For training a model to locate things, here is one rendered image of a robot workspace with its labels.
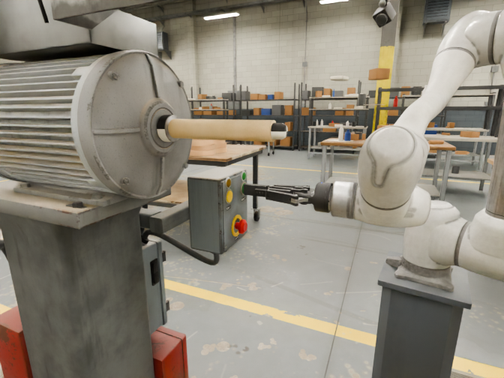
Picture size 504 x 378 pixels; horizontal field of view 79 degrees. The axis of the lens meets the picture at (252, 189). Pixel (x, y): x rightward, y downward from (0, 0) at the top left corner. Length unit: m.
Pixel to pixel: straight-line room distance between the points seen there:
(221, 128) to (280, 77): 11.66
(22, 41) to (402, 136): 0.66
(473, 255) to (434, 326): 0.29
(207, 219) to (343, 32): 11.25
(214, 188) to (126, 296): 0.33
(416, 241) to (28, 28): 1.17
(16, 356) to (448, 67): 1.29
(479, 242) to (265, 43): 11.76
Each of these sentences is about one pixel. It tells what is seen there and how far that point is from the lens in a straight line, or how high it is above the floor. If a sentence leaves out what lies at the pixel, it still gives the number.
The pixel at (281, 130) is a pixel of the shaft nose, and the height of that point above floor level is 1.25.
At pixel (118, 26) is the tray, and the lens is 0.60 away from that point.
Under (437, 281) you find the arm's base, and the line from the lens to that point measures 1.25.
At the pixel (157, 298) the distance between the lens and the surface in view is 0.97.
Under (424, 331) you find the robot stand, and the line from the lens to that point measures 1.30.
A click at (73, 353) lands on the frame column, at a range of 0.80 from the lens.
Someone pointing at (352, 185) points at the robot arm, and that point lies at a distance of 0.75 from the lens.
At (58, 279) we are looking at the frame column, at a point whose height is 0.96.
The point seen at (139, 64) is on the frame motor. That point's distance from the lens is 0.55.
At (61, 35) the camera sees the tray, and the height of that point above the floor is 1.39.
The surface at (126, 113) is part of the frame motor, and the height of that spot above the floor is 1.28.
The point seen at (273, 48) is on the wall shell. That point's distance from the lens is 12.37.
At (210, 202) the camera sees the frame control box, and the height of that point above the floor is 1.06.
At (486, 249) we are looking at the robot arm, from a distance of 1.14.
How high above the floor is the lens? 1.28
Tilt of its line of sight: 14 degrees down
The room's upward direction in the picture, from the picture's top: straight up
